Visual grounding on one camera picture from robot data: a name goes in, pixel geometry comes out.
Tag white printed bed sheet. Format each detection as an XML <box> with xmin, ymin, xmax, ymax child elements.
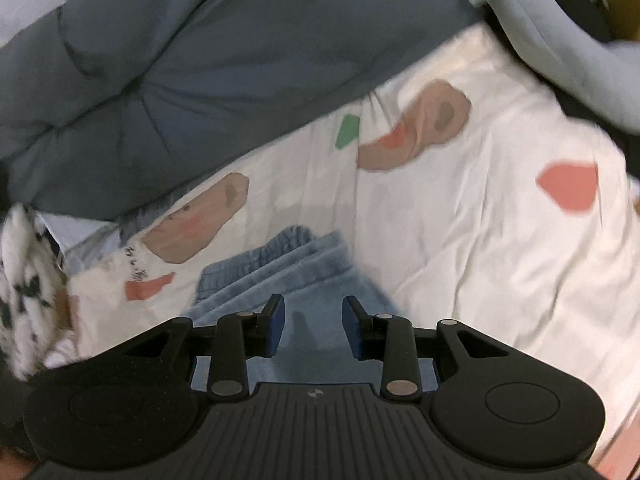
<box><xmin>45</xmin><ymin>22</ymin><xmax>640</xmax><ymax>480</ymax></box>

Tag blue denim jeans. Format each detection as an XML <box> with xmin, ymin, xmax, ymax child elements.
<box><xmin>180</xmin><ymin>225</ymin><xmax>441</xmax><ymax>396</ymax></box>

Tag grey u-shaped pillow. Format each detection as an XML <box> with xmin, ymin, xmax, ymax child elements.
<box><xmin>466</xmin><ymin>0</ymin><xmax>640</xmax><ymax>136</ymax></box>

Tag black white patterned fleece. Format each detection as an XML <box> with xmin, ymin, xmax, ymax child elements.
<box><xmin>0</xmin><ymin>204</ymin><xmax>68</xmax><ymax>381</ymax></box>

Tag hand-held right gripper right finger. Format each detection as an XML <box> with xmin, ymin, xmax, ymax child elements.
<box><xmin>341</xmin><ymin>295</ymin><xmax>513</xmax><ymax>401</ymax></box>

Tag light blue cloth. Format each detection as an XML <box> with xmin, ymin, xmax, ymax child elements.
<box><xmin>37</xmin><ymin>210</ymin><xmax>123</xmax><ymax>276</ymax></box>

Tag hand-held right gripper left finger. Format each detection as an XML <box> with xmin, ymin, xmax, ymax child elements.
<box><xmin>112</xmin><ymin>293</ymin><xmax>286</xmax><ymax>402</ymax></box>

